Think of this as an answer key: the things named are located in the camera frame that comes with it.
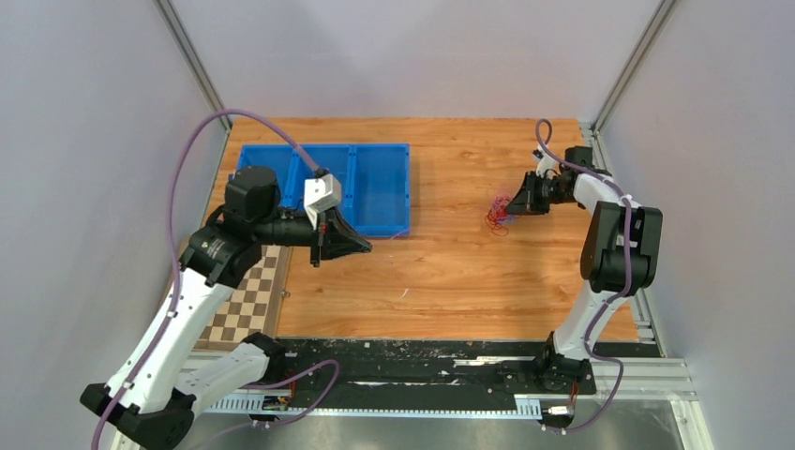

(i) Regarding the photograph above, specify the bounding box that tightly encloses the right aluminium corner post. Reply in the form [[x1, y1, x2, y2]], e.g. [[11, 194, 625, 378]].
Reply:
[[591, 0, 679, 134]]

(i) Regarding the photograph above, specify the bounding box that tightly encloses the blue three-compartment plastic bin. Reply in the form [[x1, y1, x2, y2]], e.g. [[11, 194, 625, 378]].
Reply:
[[237, 142, 412, 238]]

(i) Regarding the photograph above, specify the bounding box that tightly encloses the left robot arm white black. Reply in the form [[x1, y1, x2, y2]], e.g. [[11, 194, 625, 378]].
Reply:
[[80, 166, 371, 449]]

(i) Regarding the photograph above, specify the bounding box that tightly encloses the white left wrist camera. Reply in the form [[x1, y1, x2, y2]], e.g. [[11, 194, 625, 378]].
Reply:
[[304, 173, 343, 229]]

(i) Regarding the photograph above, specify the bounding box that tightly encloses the aluminium corner post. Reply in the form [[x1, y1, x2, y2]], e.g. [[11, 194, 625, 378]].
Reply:
[[591, 0, 679, 134], [153, 0, 225, 112]]

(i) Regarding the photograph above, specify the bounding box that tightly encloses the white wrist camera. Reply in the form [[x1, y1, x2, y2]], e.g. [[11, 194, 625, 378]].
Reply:
[[532, 147, 558, 179], [304, 173, 343, 229]]

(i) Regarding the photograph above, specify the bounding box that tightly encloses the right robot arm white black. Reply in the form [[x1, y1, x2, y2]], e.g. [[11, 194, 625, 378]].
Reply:
[[504, 144, 663, 393]]

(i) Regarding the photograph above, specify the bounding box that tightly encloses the left aluminium corner post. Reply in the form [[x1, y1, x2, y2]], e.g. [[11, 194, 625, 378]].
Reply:
[[153, 0, 225, 112]]

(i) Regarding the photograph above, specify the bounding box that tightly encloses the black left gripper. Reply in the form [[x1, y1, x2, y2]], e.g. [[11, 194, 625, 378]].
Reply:
[[253, 203, 372, 267]]

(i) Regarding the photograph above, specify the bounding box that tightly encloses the aluminium frame rail front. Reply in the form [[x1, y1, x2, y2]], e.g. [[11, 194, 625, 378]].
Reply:
[[131, 350, 698, 402]]

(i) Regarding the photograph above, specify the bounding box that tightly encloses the wooden chessboard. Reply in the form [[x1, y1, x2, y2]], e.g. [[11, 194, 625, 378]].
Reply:
[[194, 246, 292, 352]]

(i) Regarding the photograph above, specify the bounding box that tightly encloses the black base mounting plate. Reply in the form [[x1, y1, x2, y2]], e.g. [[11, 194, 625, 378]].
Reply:
[[224, 337, 599, 412]]

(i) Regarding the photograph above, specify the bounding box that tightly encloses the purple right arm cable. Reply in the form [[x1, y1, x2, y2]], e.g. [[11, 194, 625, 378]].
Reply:
[[534, 118, 635, 434]]

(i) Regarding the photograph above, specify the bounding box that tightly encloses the red cable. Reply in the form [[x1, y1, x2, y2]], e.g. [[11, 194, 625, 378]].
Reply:
[[484, 197, 512, 238]]

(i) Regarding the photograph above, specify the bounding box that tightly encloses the white slotted cable duct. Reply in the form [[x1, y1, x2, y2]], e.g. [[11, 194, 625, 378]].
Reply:
[[198, 392, 545, 420]]

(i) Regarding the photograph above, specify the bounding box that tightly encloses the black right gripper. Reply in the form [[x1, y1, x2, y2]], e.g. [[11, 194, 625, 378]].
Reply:
[[504, 171, 578, 216]]

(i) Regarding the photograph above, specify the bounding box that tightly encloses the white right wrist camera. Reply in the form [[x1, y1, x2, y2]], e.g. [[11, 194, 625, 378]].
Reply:
[[532, 147, 558, 179]]

